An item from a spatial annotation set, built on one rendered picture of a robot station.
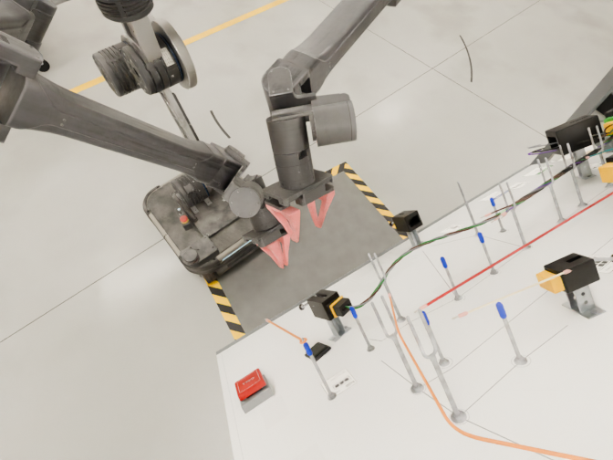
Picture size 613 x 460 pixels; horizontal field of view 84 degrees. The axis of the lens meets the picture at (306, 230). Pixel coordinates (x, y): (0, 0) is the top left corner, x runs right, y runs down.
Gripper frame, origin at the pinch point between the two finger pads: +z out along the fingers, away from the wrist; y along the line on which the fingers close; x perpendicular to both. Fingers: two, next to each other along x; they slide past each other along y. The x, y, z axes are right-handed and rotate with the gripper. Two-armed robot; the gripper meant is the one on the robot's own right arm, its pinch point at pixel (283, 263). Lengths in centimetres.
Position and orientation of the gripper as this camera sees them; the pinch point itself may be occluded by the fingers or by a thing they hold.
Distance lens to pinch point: 75.5
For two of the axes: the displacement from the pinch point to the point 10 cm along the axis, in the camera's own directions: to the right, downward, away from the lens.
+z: 3.4, 8.9, 3.1
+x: -5.7, -0.7, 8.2
